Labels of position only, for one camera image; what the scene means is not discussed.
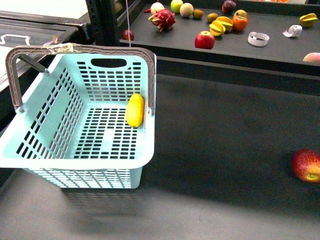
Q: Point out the small dark red fruit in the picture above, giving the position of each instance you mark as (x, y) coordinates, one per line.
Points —
(128, 35)

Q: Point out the yellow mango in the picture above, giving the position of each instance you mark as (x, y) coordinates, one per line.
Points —
(135, 110)

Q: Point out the orange persimmon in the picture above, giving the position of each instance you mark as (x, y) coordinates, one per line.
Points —
(239, 23)

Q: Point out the yellow star fruit right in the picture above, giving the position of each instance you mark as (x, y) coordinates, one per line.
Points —
(308, 20)

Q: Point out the red apple on shelf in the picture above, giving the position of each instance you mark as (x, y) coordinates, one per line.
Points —
(204, 40)

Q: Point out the red apple on table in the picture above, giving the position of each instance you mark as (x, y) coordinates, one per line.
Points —
(306, 165)

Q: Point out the green apple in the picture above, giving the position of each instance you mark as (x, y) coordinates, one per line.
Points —
(175, 6)

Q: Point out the black metal shelf tray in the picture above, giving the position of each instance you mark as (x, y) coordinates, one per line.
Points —
(260, 45)

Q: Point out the brown kiwi fruit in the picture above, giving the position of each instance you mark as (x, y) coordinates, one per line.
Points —
(198, 14)
(211, 17)

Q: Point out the light blue plastic basket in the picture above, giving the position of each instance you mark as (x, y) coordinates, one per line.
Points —
(71, 129)

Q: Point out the yellow star fruit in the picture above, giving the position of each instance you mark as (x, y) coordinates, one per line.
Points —
(216, 28)
(226, 22)
(308, 20)

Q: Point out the pink dragon fruit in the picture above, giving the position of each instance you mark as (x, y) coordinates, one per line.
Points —
(163, 19)

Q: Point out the red yellow apple behind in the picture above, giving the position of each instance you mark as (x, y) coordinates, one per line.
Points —
(240, 13)

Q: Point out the pink peach at edge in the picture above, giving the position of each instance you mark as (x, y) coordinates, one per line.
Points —
(313, 57)

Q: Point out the beige round melon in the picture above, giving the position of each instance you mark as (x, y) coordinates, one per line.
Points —
(186, 10)

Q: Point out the white round fruit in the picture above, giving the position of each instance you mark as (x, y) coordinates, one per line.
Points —
(156, 7)

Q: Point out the dark purple fruit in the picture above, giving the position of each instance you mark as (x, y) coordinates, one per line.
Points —
(229, 6)

